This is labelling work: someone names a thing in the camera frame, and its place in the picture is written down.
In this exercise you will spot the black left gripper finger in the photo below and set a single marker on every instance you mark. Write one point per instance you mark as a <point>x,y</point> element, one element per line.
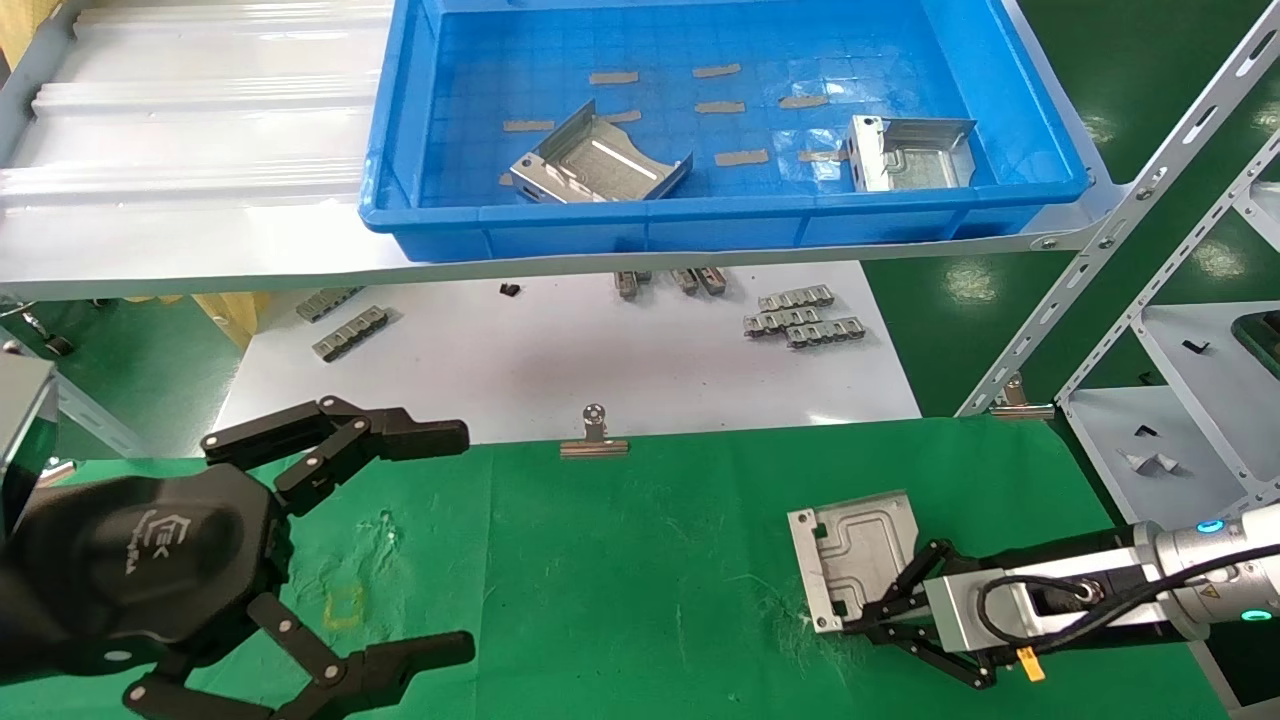
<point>425,436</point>

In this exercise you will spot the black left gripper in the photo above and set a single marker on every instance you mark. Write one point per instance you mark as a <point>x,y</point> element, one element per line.
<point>150,560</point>

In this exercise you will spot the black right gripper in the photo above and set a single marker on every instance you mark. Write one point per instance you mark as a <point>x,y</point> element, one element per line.
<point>1080,553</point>

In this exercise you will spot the stamped metal bracket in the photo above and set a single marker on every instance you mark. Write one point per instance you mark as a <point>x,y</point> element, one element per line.
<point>860,550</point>

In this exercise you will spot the grey metal link strip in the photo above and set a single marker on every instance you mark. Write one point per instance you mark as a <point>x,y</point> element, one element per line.
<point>795,298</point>
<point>325,304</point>
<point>825,332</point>
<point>780,321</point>
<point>350,334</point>

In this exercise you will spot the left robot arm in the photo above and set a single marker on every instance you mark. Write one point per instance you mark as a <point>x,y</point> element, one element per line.
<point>8,640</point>

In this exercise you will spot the short grey metal link piece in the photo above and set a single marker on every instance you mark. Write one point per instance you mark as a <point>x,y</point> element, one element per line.
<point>686,281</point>
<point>628,285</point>
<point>712,281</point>

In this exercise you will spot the silver binder clip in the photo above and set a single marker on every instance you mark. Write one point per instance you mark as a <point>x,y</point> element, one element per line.
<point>1020,408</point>
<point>595,447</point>

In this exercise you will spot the green cloth mat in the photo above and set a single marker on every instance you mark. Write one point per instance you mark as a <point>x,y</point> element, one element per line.
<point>620,580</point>

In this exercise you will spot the yellow cardboard box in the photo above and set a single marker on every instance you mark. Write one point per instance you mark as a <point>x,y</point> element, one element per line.
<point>235,312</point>
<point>20,25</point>

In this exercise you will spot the blue plastic bin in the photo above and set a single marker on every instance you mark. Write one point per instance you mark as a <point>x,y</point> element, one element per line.
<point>560,225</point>

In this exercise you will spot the grey metal rack shelf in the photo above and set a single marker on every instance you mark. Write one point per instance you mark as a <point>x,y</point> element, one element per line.
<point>1265,215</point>
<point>1230,400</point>
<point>1100,420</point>

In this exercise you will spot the small white bent piece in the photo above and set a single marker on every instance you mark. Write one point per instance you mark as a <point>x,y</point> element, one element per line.
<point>1140,461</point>

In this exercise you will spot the perforated grey rack upright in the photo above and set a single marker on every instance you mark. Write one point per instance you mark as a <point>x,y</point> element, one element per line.
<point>1150,300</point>
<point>1130,205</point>

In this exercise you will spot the white corrugated plastic sheet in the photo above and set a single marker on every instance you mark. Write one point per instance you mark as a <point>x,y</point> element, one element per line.
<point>200,100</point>

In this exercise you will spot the dark device with green edge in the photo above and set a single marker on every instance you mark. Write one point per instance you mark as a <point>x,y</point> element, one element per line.
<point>1262,340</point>

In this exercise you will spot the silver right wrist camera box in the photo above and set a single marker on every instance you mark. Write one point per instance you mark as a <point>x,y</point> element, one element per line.
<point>960,610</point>

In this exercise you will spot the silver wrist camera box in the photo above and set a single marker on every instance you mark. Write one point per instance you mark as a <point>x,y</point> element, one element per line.
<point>960,610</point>
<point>20,410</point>

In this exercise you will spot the left metal bracket in tray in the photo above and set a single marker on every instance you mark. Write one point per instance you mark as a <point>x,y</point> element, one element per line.
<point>600,165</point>

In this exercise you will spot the metal bracket in tray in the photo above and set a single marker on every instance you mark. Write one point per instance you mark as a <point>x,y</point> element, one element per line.
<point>915,160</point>
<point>600,165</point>

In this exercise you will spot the grey metal frame beam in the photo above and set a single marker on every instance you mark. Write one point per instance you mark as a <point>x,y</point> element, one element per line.
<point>95,415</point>

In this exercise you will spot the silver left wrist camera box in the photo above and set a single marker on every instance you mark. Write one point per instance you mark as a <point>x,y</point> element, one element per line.
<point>20,410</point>

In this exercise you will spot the right metal bracket in tray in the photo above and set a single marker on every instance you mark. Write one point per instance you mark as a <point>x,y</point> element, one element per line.
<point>915,160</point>

